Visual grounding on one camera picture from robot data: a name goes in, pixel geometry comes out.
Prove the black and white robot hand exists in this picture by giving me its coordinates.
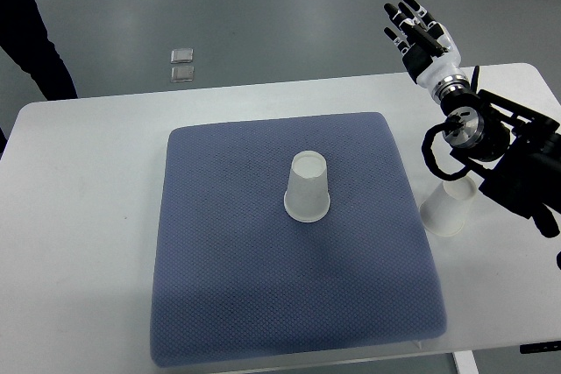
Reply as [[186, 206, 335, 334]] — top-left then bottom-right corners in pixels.
[[384, 0, 470, 103]]

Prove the white paper cup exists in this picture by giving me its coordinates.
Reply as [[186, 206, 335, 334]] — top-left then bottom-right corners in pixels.
[[283, 151, 330, 223], [419, 176, 477, 236]]

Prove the white paper cup on cushion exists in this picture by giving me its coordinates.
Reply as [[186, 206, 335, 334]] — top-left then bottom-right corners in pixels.
[[283, 151, 330, 223]]

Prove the upper metal floor plate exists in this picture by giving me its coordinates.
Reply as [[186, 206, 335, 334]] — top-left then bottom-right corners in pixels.
[[170, 47, 194, 64]]

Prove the blue textured cushion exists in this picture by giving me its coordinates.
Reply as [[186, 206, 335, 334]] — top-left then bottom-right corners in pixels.
[[151, 112, 447, 367]]

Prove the white table leg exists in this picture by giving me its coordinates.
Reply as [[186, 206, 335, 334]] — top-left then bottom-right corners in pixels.
[[452, 350, 479, 374]]

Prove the black table control panel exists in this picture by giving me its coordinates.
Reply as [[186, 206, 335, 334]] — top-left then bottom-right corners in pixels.
[[519, 341, 561, 355]]

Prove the person in dark clothing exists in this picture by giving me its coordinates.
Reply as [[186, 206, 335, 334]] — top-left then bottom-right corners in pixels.
[[0, 0, 79, 152]]

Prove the black looped cable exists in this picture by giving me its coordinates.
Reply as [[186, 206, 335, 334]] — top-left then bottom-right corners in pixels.
[[421, 65, 481, 181]]

